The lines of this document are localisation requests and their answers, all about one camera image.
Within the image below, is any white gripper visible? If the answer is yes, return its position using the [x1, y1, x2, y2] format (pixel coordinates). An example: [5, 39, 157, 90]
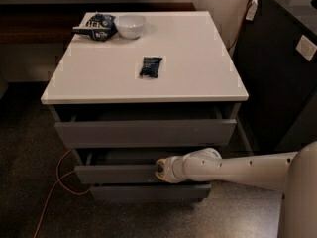
[156, 156, 185, 183]

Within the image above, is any grey drawer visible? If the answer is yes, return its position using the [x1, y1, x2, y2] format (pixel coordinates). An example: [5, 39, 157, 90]
[91, 182, 211, 202]
[74, 147, 219, 185]
[55, 103, 236, 148]

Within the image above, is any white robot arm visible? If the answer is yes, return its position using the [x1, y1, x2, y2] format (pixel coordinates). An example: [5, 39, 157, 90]
[156, 142, 317, 238]

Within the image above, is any grey bottom drawer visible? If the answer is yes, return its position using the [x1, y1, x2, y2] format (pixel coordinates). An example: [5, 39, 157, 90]
[91, 182, 211, 202]

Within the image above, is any grey top drawer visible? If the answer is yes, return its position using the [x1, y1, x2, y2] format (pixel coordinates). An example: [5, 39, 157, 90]
[55, 103, 236, 148]

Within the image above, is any white top drawer cabinet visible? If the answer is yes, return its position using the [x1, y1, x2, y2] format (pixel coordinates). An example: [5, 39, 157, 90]
[40, 11, 250, 203]

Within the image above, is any small dark snack packet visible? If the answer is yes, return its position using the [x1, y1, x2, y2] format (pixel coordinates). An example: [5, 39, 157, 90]
[139, 57, 162, 78]

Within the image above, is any white bowl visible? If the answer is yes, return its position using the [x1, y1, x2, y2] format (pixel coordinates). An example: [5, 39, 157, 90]
[114, 14, 146, 39]

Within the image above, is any blue chip bag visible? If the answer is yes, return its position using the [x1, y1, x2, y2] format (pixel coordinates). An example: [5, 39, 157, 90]
[72, 13, 117, 42]

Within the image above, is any dark wooden bench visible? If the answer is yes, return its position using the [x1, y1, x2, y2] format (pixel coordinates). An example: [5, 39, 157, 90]
[0, 2, 196, 44]

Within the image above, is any orange cable on floor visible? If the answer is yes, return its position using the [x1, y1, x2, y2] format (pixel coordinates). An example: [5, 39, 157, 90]
[33, 148, 92, 238]

